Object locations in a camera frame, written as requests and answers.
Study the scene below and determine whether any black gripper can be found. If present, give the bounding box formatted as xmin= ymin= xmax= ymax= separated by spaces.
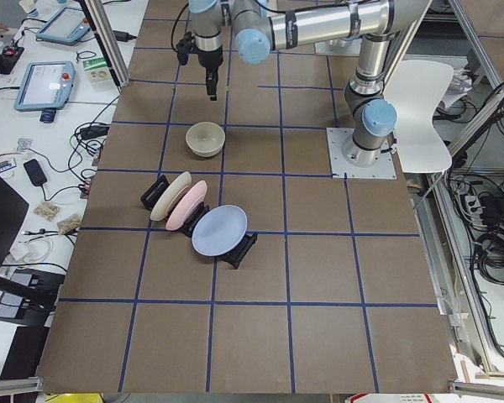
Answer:
xmin=196 ymin=41 xmax=223 ymax=101

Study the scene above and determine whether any white ceramic bowl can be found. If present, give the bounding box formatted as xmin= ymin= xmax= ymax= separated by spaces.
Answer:
xmin=186 ymin=122 xmax=226 ymax=158

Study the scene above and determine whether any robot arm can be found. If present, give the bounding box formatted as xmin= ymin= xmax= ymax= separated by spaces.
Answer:
xmin=176 ymin=1 xmax=429 ymax=167

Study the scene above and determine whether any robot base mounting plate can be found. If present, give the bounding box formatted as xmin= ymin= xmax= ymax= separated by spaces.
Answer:
xmin=326 ymin=128 xmax=396 ymax=181

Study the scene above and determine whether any black power adapter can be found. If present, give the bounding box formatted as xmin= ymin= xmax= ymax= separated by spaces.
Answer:
xmin=113 ymin=30 xmax=137 ymax=42

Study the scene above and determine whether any green white small box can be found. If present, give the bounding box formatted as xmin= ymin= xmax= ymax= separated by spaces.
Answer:
xmin=82 ymin=57 xmax=112 ymax=82

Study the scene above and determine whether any pink plate in rack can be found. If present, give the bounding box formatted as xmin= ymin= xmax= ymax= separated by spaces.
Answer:
xmin=165 ymin=181 xmax=207 ymax=231

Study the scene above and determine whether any cream plate in rack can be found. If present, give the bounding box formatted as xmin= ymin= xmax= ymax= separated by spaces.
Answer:
xmin=150 ymin=171 xmax=192 ymax=222

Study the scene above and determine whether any black dish rack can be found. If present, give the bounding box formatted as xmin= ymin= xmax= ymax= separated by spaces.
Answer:
xmin=140 ymin=175 xmax=258 ymax=269

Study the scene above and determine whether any far blue teach pendant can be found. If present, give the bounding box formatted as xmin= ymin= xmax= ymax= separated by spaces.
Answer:
xmin=35 ymin=7 xmax=90 ymax=45

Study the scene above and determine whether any blue teach pendant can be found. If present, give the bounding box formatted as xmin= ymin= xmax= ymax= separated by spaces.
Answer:
xmin=35 ymin=7 xmax=90 ymax=45
xmin=14 ymin=61 xmax=76 ymax=112

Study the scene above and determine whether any light blue plate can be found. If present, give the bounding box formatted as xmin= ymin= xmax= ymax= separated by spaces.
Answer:
xmin=192 ymin=205 xmax=248 ymax=257

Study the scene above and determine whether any near blue teach pendant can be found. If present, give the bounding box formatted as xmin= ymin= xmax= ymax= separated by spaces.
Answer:
xmin=14 ymin=61 xmax=76 ymax=112

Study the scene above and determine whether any black phone on desk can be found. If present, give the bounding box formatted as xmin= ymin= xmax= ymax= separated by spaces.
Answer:
xmin=24 ymin=159 xmax=48 ymax=187

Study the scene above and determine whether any white plastic chair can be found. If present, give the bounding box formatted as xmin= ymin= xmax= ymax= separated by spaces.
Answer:
xmin=383 ymin=60 xmax=454 ymax=174

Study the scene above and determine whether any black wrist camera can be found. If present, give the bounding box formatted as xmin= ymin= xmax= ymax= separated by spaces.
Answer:
xmin=176 ymin=32 xmax=194 ymax=65

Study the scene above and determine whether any aluminium frame post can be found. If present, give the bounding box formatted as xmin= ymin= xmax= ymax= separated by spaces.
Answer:
xmin=78 ymin=0 xmax=130 ymax=88

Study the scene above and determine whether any black cable bundle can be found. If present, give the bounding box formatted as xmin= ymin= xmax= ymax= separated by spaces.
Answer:
xmin=69 ymin=94 xmax=121 ymax=177

